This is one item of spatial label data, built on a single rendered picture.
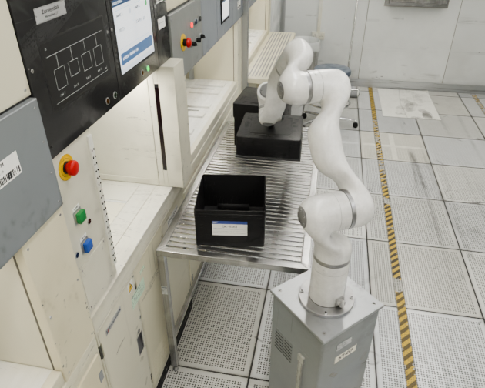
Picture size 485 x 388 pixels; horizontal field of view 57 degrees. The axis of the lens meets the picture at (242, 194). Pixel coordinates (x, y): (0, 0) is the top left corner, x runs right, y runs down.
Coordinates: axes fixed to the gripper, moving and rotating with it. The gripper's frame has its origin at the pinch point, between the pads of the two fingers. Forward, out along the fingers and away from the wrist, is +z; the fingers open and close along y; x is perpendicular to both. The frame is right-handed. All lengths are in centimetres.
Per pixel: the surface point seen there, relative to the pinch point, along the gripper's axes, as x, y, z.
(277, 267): 67, -10, -21
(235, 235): 56, 8, -19
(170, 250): 64, 33, -20
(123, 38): 7, 41, -76
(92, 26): 14, 41, -93
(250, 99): -25.8, 15.4, 34.6
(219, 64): -75, 48, 88
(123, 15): 1, 41, -79
